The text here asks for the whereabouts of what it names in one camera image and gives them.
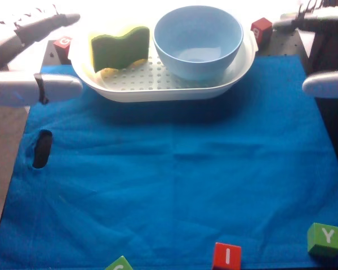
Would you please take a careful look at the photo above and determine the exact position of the yellow and green sponge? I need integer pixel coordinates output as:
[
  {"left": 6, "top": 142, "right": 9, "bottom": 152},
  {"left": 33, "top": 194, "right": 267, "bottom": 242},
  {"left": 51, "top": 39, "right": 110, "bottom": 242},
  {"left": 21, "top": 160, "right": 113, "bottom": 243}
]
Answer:
[{"left": 87, "top": 25, "right": 151, "bottom": 74}]

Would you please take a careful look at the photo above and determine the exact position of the light blue bowl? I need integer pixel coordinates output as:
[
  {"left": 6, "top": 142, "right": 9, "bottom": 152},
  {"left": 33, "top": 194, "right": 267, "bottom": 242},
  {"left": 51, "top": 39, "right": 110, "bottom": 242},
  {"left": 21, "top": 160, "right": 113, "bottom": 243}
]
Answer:
[{"left": 152, "top": 5, "right": 244, "bottom": 81}]

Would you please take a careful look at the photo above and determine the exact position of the white perforated drain tray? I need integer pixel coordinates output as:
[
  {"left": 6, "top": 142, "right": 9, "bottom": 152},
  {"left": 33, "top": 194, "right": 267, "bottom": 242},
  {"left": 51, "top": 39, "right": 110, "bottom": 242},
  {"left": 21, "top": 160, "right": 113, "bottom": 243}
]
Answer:
[{"left": 68, "top": 16, "right": 259, "bottom": 102}]

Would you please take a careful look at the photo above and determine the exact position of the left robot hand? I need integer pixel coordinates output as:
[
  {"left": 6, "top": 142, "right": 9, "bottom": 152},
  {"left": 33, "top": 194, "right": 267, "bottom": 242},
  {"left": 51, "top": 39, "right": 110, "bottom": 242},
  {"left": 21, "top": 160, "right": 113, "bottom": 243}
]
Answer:
[{"left": 0, "top": 12, "right": 84, "bottom": 107}]

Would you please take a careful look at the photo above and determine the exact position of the green letter C block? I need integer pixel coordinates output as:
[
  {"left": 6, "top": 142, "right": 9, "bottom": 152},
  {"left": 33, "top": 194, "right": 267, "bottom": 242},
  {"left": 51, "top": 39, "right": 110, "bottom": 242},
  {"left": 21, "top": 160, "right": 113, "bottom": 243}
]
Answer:
[{"left": 104, "top": 255, "right": 134, "bottom": 270}]

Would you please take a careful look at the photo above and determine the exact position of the red letter B block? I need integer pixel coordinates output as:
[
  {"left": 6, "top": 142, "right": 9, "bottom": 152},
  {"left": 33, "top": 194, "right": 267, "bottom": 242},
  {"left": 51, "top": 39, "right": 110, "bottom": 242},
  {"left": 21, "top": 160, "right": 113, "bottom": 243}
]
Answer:
[{"left": 250, "top": 17, "right": 273, "bottom": 47}]

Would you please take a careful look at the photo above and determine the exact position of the green letter Y block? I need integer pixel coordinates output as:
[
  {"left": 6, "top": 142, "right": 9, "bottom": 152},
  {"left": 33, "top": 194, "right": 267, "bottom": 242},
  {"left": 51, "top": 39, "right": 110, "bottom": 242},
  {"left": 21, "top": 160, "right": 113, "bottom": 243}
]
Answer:
[{"left": 306, "top": 222, "right": 338, "bottom": 258}]

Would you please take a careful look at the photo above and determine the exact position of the red letter G block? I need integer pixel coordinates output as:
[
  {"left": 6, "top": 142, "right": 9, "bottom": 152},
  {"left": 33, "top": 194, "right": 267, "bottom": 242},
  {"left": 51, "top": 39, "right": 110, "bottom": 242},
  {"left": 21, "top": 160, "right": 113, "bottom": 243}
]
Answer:
[{"left": 53, "top": 35, "right": 73, "bottom": 64}]

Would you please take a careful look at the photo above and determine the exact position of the red letter I block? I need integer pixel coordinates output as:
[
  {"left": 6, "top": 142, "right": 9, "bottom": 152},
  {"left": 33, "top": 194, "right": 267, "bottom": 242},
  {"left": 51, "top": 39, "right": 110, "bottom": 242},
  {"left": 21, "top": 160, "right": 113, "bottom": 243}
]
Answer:
[{"left": 212, "top": 242, "right": 242, "bottom": 270}]

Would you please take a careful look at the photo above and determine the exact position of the blue cloth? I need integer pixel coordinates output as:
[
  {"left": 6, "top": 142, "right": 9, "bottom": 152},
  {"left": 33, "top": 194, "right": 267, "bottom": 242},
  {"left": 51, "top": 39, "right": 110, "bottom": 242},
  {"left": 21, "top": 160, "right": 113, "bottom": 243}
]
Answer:
[{"left": 0, "top": 55, "right": 338, "bottom": 270}]

